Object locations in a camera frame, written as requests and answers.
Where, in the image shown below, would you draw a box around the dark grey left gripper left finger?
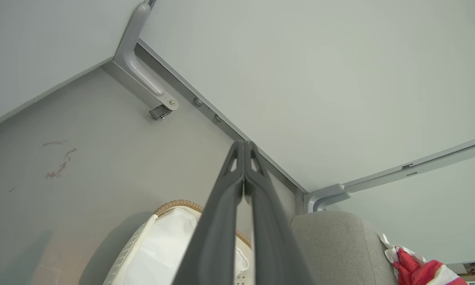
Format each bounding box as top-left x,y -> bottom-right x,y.
172,141 -> 246,285

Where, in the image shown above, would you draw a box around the white fabric basket liner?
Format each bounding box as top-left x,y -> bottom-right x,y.
121,208 -> 249,285

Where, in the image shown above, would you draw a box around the long grey partition foot with caster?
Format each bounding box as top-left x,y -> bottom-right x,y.
113,0 -> 179,120

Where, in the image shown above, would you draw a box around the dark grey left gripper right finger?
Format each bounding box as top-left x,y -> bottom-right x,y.
243,141 -> 315,285

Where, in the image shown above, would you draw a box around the grey fabric ottoman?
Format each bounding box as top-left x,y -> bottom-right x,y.
291,211 -> 400,285

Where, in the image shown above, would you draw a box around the short grey partition foot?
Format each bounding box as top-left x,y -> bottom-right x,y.
305,184 -> 352,213

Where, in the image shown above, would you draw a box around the red and white cloths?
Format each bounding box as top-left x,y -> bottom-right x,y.
379,234 -> 468,285

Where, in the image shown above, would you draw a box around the white basket with woven rim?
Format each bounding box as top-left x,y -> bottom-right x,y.
103,200 -> 254,285

